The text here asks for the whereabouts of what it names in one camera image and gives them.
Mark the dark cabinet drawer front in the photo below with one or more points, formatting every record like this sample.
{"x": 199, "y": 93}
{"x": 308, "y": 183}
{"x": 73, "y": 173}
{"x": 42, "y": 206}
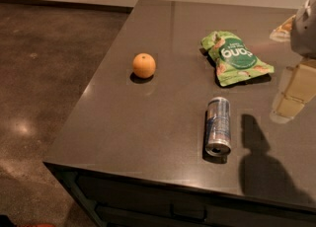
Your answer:
{"x": 134, "y": 205}

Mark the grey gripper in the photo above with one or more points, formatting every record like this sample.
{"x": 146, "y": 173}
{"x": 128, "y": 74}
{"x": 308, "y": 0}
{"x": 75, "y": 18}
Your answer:
{"x": 304, "y": 32}

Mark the black drawer handle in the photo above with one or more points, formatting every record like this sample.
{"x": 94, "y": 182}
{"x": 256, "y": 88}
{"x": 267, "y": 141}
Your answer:
{"x": 185, "y": 212}

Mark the silver blue redbull can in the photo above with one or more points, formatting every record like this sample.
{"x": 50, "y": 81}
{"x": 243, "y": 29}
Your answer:
{"x": 218, "y": 135}

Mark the green snack bag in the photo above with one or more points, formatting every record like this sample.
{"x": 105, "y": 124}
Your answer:
{"x": 234, "y": 62}

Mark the orange fruit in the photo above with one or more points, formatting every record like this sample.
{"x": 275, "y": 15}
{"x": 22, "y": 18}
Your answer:
{"x": 143, "y": 65}

